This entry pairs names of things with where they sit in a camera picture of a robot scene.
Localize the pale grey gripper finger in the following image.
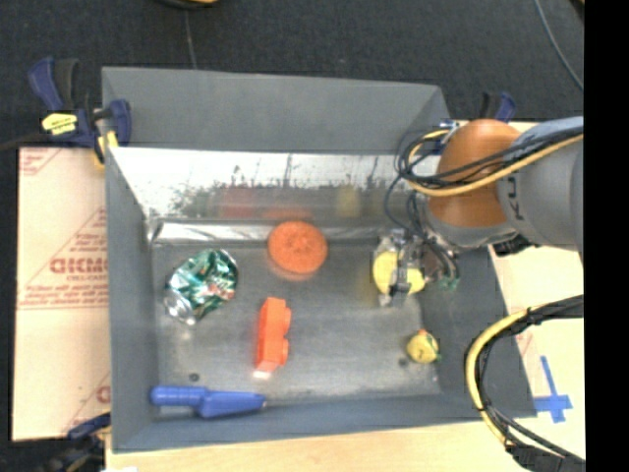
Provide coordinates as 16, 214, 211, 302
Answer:
378, 232, 410, 256
389, 249, 415, 309

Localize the yellow toy lemon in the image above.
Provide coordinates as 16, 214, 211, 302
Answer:
372, 250, 428, 295

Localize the small yellow and green toy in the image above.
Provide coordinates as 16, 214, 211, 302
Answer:
405, 329, 441, 366

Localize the grey metal bin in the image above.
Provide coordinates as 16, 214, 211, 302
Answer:
100, 65, 537, 454

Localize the orange round disc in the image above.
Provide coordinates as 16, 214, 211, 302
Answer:
266, 220, 329, 277

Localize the orange plastic toy block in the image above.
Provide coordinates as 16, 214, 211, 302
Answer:
252, 296, 293, 381

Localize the crushed green metal can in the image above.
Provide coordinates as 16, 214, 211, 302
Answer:
163, 248, 241, 326

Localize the blue plastic tool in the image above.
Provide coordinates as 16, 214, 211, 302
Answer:
148, 384, 268, 420

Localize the brown cardboard board red print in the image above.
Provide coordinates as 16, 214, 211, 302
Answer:
10, 146, 112, 442

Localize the black cylinder on white bracket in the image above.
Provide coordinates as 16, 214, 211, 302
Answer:
489, 237, 535, 258

